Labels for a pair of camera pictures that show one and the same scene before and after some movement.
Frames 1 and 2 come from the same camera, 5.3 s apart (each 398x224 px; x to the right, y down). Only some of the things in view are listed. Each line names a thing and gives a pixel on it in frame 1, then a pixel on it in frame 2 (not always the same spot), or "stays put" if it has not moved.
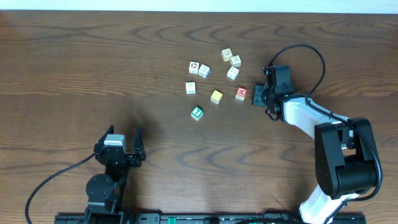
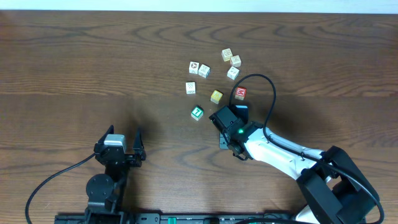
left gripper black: x=131 y=158 stays put
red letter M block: x=241 y=93 stays put
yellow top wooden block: x=216 y=96 stays put
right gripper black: x=257 y=92 to x=226 y=137
